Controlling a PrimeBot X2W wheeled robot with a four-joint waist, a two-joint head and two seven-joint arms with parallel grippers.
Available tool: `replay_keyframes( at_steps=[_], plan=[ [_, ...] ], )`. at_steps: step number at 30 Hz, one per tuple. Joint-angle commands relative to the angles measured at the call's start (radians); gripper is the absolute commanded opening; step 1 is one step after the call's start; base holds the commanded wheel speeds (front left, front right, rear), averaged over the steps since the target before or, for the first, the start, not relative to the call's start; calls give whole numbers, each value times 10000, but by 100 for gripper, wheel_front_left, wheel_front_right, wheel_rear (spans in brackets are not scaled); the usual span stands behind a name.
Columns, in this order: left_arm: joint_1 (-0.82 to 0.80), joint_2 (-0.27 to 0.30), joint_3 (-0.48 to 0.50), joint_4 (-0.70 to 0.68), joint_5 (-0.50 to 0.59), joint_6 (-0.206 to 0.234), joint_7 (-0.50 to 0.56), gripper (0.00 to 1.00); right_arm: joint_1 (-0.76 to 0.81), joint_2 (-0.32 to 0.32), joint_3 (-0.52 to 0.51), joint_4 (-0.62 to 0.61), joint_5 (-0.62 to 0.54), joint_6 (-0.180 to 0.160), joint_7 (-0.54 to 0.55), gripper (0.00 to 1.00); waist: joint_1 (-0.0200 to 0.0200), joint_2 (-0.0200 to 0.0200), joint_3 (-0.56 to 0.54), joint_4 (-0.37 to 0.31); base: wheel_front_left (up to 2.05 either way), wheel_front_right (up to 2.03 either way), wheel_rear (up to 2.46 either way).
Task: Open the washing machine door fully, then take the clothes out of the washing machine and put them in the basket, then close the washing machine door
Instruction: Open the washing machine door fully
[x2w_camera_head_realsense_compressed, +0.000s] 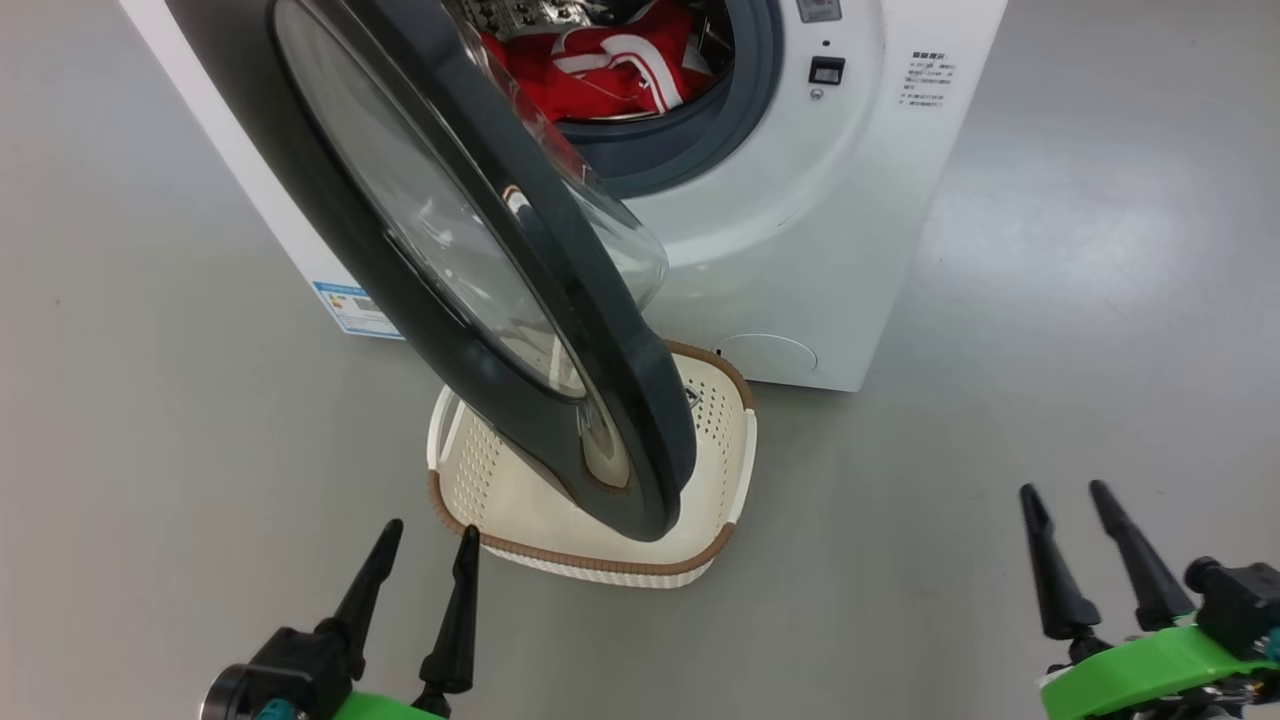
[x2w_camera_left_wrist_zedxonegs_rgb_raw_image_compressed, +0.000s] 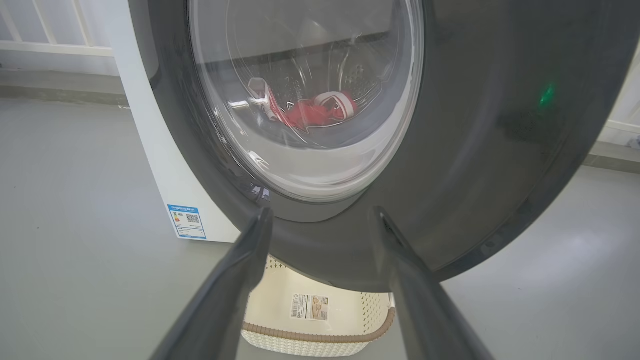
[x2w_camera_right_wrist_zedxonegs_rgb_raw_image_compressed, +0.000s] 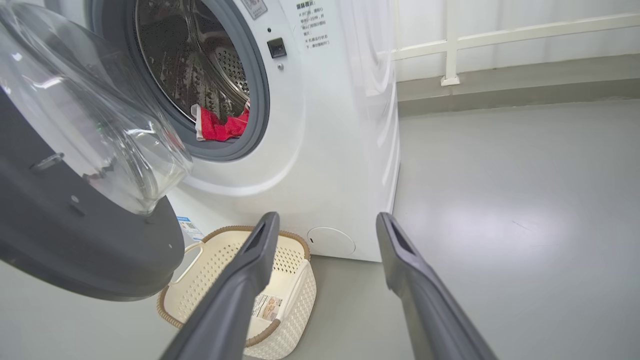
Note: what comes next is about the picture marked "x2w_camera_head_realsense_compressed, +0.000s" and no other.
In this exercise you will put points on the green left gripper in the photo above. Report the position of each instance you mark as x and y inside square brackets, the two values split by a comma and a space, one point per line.
[380, 708]

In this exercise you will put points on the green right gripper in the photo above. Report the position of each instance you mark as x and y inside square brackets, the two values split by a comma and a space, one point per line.
[1150, 675]

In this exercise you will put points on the dark grey glass washer door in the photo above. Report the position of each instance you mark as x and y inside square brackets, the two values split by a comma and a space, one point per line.
[600, 340]

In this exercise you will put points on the cream laundry basket brown rim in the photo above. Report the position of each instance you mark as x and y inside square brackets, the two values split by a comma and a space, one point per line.
[520, 510]

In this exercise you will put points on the white front-load washing machine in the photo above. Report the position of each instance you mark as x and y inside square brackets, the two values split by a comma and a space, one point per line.
[850, 250]

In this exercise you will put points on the black door latch socket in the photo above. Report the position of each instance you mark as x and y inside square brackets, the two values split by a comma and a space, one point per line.
[827, 70]

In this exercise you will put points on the grey rubber door gasket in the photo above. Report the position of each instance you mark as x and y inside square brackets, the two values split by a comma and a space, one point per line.
[745, 100]

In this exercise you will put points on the blue energy label sticker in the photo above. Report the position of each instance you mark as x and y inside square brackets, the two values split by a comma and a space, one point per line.
[355, 310]

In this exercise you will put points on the round white filter cover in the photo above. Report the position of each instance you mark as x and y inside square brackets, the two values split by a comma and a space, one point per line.
[770, 355]

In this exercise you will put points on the steel washer drum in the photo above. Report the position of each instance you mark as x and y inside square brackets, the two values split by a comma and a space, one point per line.
[500, 18]

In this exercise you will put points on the grey warning sticker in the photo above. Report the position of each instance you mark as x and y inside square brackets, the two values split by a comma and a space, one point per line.
[818, 9]

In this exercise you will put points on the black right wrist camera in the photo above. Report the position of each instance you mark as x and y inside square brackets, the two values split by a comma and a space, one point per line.
[1245, 600]

